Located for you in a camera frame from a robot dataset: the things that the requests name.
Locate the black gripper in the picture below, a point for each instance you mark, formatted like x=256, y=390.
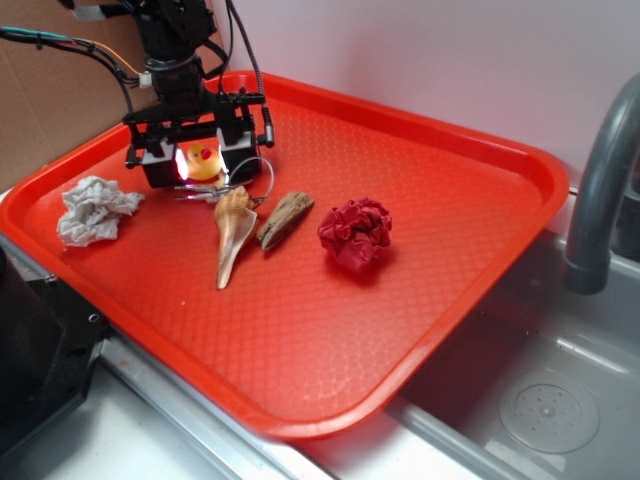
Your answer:
x=194, y=105

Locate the yellow rubber duck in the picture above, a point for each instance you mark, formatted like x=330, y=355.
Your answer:
x=203, y=163

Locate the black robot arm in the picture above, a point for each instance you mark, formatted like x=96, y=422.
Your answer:
x=174, y=30

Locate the bunch of metal keys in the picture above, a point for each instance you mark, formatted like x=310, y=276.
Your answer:
x=213, y=194

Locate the tan spiral seashell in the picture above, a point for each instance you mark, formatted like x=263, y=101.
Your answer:
x=236, y=221

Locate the brown driftwood piece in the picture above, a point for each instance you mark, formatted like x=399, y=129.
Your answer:
x=288, y=213

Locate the crumpled white paper ball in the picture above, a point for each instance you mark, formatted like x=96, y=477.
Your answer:
x=94, y=208

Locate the brown cardboard panel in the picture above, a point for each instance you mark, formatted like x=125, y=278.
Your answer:
x=53, y=101

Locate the crumpled red paper ball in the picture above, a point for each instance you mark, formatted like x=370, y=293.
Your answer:
x=355, y=233

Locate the red plastic tray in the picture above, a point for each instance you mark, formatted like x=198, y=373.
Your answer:
x=297, y=346

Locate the grey sink faucet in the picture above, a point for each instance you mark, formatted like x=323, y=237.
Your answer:
x=605, y=217

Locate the grey sink basin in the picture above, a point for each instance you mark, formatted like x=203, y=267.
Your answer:
x=536, y=383

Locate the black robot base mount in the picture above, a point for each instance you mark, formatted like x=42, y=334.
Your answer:
x=50, y=339

